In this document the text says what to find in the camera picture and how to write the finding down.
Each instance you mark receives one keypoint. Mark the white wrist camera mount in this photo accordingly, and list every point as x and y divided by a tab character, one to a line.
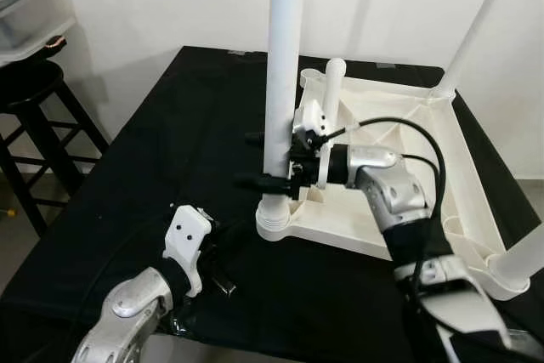
187	235
314	116

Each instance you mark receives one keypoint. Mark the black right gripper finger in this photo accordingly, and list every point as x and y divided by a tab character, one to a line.
255	138
263	183

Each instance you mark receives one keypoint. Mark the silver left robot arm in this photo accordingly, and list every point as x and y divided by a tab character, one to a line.
127	312

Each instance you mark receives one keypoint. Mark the cream plastic children table top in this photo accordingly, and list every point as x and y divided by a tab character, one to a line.
408	108

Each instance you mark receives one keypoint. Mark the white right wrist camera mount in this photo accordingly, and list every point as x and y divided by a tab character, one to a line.
314	116

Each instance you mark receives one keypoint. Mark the black round stool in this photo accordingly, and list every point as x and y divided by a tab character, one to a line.
38	108

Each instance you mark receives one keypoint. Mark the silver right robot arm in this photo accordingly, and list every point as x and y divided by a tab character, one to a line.
391	193

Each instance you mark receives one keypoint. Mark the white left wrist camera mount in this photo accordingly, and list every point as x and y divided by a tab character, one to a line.
187	235

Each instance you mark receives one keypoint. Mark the clear tape strip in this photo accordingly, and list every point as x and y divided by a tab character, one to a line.
387	65
240	53

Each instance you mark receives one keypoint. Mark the clear storage box green lid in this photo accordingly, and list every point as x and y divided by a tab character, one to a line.
25	6

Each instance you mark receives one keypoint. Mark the black table cloth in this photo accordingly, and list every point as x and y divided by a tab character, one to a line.
153	142

